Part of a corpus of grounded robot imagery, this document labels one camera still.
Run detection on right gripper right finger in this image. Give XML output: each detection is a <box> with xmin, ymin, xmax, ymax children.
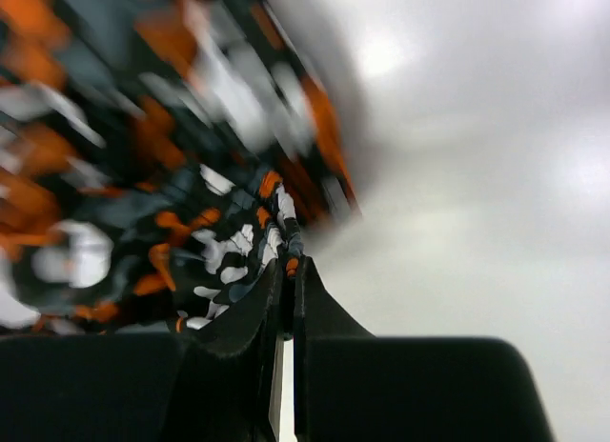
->
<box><xmin>293</xmin><ymin>256</ymin><xmax>381</xmax><ymax>441</ymax></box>

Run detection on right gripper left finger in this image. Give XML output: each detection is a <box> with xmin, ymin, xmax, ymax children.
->
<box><xmin>180</xmin><ymin>261</ymin><xmax>283</xmax><ymax>441</ymax></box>

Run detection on orange black camouflage shorts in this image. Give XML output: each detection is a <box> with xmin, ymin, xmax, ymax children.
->
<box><xmin>1</xmin><ymin>0</ymin><xmax>356</xmax><ymax>335</ymax></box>

